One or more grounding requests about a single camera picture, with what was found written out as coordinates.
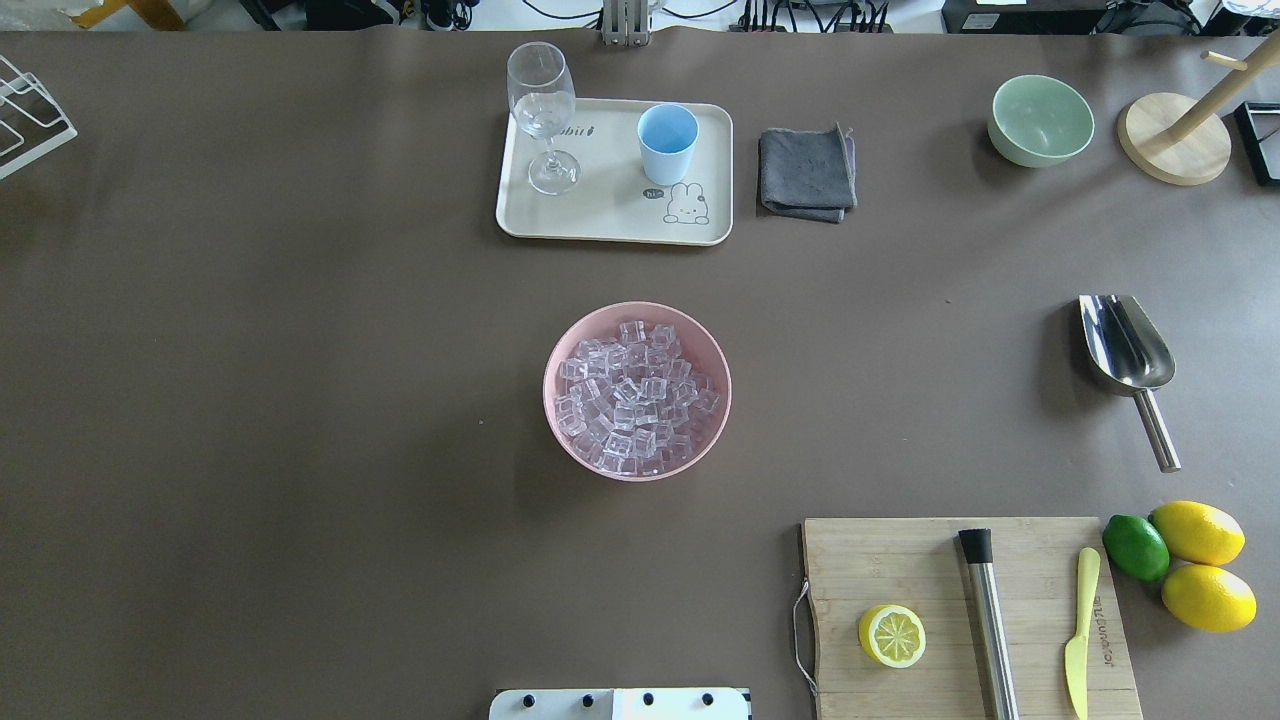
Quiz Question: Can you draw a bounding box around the pink bowl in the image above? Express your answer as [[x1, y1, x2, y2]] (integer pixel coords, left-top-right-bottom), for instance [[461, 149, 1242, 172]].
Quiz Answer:
[[543, 302, 733, 483]]

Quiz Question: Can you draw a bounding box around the steel ice scoop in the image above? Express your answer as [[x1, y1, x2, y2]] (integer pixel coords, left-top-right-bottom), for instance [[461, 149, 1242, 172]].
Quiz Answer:
[[1078, 293, 1181, 473]]

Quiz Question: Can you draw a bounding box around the pile of clear ice cubes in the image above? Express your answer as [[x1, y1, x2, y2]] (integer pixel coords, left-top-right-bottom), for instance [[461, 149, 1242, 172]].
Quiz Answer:
[[556, 320, 721, 475]]

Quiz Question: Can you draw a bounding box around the light blue cup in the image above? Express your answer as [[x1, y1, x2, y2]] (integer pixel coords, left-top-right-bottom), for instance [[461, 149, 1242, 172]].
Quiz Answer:
[[637, 102, 700, 186]]

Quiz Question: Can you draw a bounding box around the wooden cup stand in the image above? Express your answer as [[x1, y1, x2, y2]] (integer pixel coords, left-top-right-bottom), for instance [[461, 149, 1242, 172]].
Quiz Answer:
[[1116, 35, 1279, 186]]

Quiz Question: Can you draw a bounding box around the cream rabbit tray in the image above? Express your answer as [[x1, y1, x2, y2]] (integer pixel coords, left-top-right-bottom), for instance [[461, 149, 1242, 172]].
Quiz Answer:
[[495, 97, 733, 247]]

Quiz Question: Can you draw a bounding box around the grey folded cloth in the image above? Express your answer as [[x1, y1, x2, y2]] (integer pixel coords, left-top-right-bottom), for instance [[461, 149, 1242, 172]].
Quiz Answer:
[[759, 126, 858, 224]]

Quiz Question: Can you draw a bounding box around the clear wine glass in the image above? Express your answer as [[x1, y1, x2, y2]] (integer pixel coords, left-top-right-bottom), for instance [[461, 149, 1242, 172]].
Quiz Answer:
[[506, 41, 580, 196]]

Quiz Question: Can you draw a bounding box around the bamboo cutting board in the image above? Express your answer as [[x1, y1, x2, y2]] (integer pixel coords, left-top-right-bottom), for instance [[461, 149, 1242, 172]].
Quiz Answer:
[[803, 518, 1103, 719]]

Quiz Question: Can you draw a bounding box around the half lemon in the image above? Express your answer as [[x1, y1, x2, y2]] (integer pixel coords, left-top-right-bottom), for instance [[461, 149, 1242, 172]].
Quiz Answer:
[[858, 603, 927, 669]]

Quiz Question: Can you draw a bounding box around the steel muddler black tip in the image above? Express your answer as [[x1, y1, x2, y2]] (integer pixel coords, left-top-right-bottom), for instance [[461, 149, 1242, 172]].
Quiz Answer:
[[957, 528, 1020, 719]]

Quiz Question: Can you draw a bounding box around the green bowl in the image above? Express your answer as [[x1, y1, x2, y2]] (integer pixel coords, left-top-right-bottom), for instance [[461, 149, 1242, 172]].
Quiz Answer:
[[987, 76, 1094, 168]]

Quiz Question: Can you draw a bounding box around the yellow plastic knife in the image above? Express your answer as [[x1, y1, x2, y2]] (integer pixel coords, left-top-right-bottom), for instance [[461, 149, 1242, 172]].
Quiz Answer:
[[1064, 547, 1101, 719]]

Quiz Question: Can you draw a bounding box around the green lime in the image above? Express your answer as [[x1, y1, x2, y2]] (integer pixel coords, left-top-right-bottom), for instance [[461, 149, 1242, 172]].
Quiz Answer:
[[1102, 514, 1171, 583]]

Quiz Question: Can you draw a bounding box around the upper yellow lemon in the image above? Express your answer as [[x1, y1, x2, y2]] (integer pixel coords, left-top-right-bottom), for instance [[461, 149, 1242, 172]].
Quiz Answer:
[[1149, 500, 1245, 566]]

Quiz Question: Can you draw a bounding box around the yellow lemon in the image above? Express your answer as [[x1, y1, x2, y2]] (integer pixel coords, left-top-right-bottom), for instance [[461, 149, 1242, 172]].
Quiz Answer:
[[1149, 500, 1245, 566], [1161, 564, 1257, 633]]

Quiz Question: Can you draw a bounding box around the lower yellow lemon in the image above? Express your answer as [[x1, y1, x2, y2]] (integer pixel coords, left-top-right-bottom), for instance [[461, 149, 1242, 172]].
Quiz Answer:
[[1161, 564, 1257, 633]]

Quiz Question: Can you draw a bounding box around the black glass holder tray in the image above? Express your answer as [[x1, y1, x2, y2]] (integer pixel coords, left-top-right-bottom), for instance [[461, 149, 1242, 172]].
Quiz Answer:
[[1233, 102, 1279, 188]]

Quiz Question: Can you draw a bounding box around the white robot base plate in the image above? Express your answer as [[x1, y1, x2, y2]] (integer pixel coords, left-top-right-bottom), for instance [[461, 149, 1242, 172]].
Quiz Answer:
[[488, 687, 753, 719]]

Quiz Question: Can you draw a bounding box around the white wire rack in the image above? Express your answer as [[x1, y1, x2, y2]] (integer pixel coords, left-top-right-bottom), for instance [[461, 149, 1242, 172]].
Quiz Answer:
[[1, 56, 78, 181]]

